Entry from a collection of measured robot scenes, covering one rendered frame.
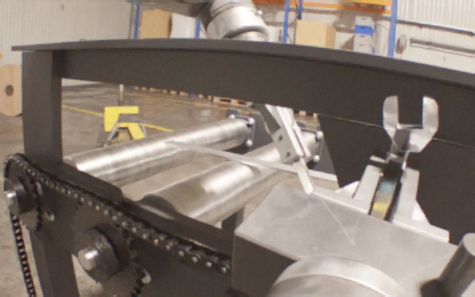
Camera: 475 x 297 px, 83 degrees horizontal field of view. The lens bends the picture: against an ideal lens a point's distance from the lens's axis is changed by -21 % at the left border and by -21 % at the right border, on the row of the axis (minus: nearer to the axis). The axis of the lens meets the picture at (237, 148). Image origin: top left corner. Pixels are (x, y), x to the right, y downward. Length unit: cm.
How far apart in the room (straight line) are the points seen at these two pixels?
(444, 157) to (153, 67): 37
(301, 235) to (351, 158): 18
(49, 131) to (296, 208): 56
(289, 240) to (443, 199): 22
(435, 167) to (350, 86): 12
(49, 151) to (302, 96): 50
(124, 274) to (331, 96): 37
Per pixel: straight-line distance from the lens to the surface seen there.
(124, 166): 85
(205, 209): 62
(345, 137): 34
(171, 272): 50
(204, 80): 41
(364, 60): 26
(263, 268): 17
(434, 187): 34
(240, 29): 48
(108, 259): 49
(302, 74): 35
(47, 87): 67
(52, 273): 85
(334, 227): 17
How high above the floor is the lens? 115
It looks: 15 degrees down
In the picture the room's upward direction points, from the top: 5 degrees clockwise
